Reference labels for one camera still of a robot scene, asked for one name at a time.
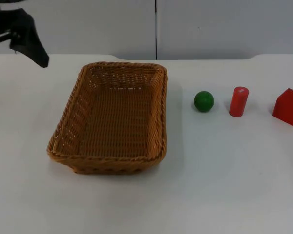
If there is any red cylinder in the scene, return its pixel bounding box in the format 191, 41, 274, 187
229, 86, 250, 118

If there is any pale brown wicker basket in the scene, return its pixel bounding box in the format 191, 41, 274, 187
46, 61, 168, 175

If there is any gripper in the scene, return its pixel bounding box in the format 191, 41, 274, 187
0, 8, 50, 83

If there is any green ball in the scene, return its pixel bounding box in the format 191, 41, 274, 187
193, 91, 215, 113

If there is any red cube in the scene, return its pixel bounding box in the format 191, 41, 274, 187
272, 88, 293, 127

